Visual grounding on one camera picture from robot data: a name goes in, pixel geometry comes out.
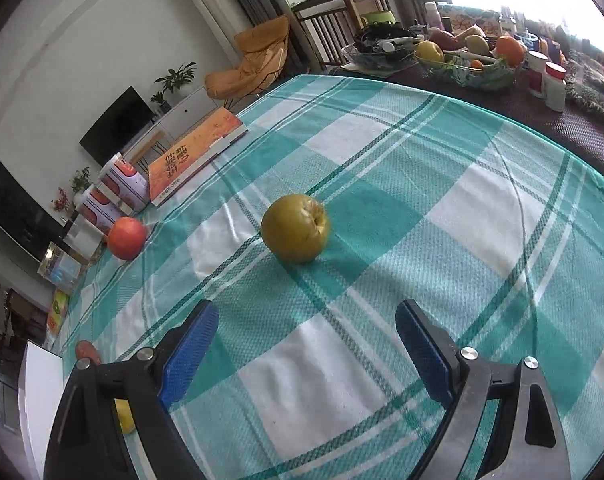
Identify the lime green stool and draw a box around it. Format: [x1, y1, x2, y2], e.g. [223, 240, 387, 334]
[362, 10, 397, 29]

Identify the white orange tin can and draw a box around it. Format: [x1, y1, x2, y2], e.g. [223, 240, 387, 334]
[100, 154, 149, 212]
[79, 185, 122, 236]

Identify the fruit print packet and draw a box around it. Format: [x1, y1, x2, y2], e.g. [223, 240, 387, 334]
[47, 289, 70, 336]

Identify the white box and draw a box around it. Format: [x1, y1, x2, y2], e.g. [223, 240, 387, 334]
[18, 340, 65, 461]

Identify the clear plastic container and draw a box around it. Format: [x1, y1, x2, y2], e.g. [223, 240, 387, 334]
[38, 242, 85, 293]

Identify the black television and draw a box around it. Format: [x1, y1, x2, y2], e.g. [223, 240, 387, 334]
[78, 86, 155, 166]

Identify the glass bowl of dark things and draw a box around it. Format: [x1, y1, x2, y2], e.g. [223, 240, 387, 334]
[341, 27, 425, 73]

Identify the orange book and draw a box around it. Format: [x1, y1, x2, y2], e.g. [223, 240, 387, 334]
[148, 107, 249, 207]

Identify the yellow lemon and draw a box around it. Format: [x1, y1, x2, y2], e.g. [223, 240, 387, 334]
[114, 400, 136, 435]

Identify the orange lounge chair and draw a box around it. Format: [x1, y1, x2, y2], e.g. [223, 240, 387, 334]
[204, 16, 290, 101]

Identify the standing air conditioner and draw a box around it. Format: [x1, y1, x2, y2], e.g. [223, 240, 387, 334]
[178, 0, 255, 47]

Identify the black wall panel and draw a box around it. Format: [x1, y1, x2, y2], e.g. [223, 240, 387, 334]
[0, 140, 69, 262]

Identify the green mango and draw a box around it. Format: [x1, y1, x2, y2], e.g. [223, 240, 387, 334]
[464, 34, 492, 56]

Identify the yellow apple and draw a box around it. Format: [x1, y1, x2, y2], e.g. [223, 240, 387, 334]
[416, 41, 445, 64]

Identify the wooden slatted chair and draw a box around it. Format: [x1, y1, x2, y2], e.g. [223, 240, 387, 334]
[291, 0, 363, 72]

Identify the white television cabinet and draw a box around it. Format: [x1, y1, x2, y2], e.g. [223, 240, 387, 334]
[122, 85, 221, 163]

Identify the purple sweet potato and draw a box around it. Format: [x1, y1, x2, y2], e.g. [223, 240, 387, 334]
[428, 29, 462, 51]

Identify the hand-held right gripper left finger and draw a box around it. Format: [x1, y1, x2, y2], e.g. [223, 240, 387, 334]
[43, 300, 219, 480]

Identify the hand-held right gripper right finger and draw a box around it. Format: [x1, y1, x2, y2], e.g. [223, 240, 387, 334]
[396, 300, 570, 480]

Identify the large potted plant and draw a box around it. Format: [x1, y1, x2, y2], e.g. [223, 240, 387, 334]
[154, 62, 197, 111]

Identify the green pear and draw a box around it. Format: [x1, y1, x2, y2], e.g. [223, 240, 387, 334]
[261, 194, 331, 264]

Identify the dark grey curtain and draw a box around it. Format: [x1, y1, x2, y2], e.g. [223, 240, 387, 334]
[217, 0, 303, 76]

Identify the red apple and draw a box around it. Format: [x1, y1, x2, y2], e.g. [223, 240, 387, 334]
[107, 217, 148, 261]

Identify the small reddish fruit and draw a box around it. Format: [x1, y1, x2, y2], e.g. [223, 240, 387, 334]
[76, 340, 102, 365]

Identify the large orange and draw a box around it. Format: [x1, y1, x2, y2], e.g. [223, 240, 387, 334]
[496, 35, 526, 67]

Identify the glass fruit bowl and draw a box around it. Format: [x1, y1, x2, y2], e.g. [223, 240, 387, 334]
[414, 45, 522, 92]

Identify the small potted plant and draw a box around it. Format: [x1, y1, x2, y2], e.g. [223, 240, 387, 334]
[71, 167, 92, 195]

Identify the clear canister with black lid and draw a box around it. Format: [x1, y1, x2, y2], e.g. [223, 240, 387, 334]
[62, 216, 108, 263]

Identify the teal checked tablecloth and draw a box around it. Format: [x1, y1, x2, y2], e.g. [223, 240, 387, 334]
[47, 74, 604, 480]

